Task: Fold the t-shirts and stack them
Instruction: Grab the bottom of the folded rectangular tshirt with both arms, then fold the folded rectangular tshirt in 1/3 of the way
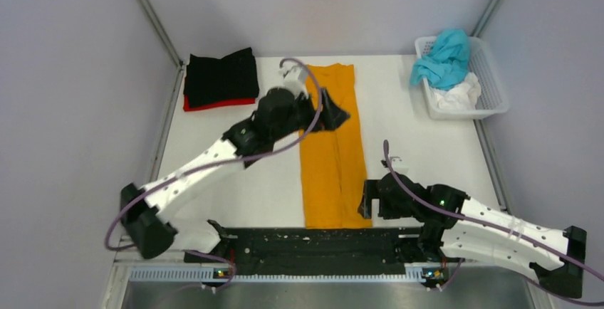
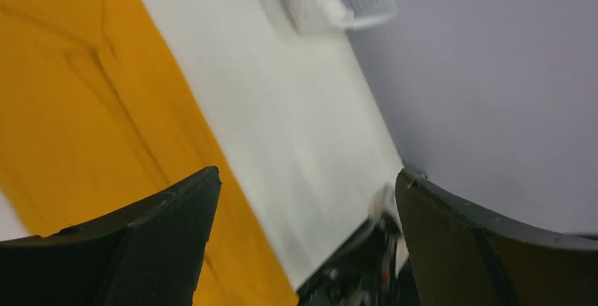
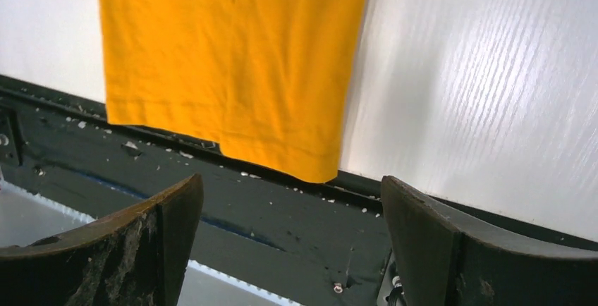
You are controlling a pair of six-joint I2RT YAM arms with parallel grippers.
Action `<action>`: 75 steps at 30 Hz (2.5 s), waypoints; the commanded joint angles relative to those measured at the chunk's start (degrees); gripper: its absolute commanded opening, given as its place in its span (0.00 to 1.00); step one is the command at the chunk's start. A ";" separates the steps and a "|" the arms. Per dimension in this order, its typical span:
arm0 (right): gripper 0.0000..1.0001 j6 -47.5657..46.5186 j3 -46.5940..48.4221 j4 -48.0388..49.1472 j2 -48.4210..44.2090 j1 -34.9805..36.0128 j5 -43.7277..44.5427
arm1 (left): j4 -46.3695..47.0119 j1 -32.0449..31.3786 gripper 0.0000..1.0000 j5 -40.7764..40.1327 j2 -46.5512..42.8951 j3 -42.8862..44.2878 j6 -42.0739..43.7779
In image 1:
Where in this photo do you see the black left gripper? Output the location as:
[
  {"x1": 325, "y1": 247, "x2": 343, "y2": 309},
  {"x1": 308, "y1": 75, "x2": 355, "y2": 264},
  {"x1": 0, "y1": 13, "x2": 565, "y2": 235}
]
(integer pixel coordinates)
[{"x1": 274, "y1": 85, "x2": 349, "y2": 140}]

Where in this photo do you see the yellow t shirt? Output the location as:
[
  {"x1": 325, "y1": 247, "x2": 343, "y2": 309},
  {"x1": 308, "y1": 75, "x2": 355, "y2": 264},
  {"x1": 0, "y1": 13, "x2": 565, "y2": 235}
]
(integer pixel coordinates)
[{"x1": 299, "y1": 63, "x2": 372, "y2": 229}]

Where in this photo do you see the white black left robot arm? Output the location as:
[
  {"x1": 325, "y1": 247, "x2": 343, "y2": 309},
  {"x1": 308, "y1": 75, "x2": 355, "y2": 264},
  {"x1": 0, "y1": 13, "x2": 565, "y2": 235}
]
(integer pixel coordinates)
[{"x1": 120, "y1": 86, "x2": 371, "y2": 262}]

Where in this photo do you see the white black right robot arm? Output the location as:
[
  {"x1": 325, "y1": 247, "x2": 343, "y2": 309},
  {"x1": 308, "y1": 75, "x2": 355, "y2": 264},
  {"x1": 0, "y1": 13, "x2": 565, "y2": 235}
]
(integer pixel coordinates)
[{"x1": 363, "y1": 173, "x2": 587, "y2": 299}]

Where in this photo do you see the turquoise t shirt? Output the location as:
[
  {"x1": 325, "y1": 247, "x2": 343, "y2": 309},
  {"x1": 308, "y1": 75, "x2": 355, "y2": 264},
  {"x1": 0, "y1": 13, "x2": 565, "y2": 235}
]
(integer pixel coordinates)
[{"x1": 410, "y1": 29, "x2": 471, "y2": 91}]

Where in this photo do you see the folded black t shirt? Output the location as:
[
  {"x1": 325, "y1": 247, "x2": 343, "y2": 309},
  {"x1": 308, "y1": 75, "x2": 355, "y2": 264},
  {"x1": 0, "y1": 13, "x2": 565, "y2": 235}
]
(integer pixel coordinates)
[{"x1": 183, "y1": 47, "x2": 259, "y2": 105}]

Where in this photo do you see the white t shirt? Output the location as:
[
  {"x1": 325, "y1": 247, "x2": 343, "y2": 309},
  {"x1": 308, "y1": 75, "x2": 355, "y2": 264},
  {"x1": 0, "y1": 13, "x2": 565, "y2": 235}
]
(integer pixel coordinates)
[{"x1": 430, "y1": 72, "x2": 481, "y2": 111}]

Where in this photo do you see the folded red t shirt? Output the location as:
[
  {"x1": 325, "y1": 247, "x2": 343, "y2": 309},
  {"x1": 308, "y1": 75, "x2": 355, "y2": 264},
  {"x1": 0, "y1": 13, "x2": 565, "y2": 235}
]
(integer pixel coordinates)
[{"x1": 182, "y1": 96, "x2": 256, "y2": 112}]

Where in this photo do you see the white plastic basket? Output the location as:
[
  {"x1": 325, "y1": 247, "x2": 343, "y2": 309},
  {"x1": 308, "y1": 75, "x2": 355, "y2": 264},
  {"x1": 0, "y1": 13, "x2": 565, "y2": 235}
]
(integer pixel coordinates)
[{"x1": 420, "y1": 36, "x2": 509, "y2": 120}]

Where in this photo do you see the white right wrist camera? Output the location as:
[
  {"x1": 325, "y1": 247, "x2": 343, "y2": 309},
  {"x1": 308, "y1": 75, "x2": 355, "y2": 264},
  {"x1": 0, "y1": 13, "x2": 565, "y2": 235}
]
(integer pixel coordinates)
[{"x1": 389, "y1": 156, "x2": 410, "y2": 175}]

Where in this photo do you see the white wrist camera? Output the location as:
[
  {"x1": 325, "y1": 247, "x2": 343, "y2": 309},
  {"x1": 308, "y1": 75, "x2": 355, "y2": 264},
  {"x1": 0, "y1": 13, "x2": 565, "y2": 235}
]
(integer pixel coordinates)
[
  {"x1": 389, "y1": 156, "x2": 410, "y2": 175},
  {"x1": 283, "y1": 66, "x2": 308, "y2": 98}
]

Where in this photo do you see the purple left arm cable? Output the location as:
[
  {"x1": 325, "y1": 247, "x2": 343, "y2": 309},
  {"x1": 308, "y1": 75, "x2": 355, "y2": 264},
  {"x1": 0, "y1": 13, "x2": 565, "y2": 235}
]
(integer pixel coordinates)
[{"x1": 104, "y1": 58, "x2": 324, "y2": 293}]

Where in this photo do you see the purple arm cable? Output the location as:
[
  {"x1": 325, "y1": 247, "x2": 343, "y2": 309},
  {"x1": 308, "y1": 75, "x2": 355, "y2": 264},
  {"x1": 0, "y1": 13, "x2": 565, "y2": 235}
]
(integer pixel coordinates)
[
  {"x1": 382, "y1": 140, "x2": 604, "y2": 308},
  {"x1": 104, "y1": 58, "x2": 324, "y2": 293}
]

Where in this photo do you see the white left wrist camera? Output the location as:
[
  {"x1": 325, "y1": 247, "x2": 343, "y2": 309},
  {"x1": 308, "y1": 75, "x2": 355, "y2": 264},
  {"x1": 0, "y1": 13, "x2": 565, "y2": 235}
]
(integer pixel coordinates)
[{"x1": 283, "y1": 66, "x2": 308, "y2": 98}]

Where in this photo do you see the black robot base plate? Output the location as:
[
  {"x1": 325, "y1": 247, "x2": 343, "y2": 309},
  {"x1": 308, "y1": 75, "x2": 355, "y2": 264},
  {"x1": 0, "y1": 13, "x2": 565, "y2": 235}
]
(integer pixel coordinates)
[{"x1": 210, "y1": 227, "x2": 455, "y2": 276}]

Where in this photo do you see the grey metal frame rail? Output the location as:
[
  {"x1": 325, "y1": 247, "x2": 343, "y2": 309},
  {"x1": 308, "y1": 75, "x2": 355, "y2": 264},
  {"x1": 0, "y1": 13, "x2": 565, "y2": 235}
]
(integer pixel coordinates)
[{"x1": 474, "y1": 120, "x2": 514, "y2": 214}]

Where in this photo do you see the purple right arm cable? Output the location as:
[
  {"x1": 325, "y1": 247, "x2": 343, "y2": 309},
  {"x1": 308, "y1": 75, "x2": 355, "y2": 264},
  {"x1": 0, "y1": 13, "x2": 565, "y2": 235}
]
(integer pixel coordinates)
[{"x1": 382, "y1": 140, "x2": 604, "y2": 308}]

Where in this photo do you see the white slotted cable duct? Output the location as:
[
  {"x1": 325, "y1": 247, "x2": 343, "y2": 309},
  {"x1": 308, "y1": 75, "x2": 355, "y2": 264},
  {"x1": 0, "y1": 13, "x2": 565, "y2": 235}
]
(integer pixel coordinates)
[{"x1": 130, "y1": 264, "x2": 449, "y2": 284}]

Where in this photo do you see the left corner metal post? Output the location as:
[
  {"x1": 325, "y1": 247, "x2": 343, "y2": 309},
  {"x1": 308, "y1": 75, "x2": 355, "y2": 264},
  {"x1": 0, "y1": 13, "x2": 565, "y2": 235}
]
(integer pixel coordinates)
[{"x1": 118, "y1": 0, "x2": 185, "y2": 68}]

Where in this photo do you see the corner metal post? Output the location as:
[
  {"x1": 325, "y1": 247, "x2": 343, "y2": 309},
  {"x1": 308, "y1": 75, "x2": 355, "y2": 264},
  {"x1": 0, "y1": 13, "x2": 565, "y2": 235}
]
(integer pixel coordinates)
[
  {"x1": 472, "y1": 0, "x2": 522, "y2": 38},
  {"x1": 118, "y1": 0, "x2": 185, "y2": 68}
]

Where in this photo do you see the right corner metal post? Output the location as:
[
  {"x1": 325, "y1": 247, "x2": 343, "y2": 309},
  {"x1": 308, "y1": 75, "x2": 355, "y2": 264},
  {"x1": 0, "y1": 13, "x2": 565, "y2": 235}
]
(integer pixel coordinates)
[{"x1": 472, "y1": 0, "x2": 522, "y2": 38}]

